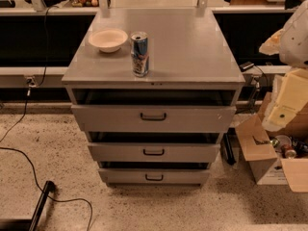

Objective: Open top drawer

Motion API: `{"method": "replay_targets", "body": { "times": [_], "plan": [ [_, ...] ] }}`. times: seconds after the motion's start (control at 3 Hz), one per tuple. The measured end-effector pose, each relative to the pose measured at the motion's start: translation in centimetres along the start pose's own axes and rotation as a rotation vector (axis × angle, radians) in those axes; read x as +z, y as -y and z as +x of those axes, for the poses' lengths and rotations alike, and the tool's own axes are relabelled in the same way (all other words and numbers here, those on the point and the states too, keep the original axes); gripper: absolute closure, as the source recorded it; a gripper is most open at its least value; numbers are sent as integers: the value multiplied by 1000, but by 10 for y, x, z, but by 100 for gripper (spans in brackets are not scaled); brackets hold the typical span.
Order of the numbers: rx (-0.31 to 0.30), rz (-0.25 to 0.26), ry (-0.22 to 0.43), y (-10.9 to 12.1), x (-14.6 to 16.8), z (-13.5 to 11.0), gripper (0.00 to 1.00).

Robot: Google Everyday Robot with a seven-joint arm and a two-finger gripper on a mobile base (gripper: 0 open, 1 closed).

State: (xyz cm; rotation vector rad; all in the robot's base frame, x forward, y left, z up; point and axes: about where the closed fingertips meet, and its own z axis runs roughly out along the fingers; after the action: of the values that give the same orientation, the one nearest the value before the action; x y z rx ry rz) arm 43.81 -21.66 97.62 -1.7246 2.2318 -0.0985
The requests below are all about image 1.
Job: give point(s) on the small black device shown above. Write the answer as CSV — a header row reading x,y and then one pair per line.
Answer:
x,y
246,66

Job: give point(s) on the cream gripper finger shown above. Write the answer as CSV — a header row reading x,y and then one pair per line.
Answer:
x,y
288,98
272,45

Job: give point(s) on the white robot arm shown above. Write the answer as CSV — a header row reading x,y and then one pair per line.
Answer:
x,y
294,40

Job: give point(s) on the black metal stand leg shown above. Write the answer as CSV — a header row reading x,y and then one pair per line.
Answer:
x,y
29,224

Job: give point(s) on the grey bottom drawer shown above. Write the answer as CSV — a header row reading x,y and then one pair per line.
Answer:
x,y
116,176

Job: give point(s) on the grey middle drawer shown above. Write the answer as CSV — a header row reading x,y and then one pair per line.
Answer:
x,y
153,152

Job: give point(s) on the red soda can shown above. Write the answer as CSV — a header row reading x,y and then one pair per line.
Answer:
x,y
288,151

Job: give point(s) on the white bowl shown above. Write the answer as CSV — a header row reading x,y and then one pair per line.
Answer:
x,y
108,40

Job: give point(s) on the grey drawer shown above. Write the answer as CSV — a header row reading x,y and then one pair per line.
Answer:
x,y
161,119
153,152
116,176

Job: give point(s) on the open cardboard box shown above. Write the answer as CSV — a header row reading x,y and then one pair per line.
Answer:
x,y
267,164

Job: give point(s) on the blue silver drink can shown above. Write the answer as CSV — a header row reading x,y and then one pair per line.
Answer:
x,y
139,53

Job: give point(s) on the grey drawer cabinet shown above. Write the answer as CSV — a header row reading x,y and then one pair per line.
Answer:
x,y
190,64

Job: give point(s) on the grey top drawer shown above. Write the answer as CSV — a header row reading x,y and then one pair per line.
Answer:
x,y
161,119

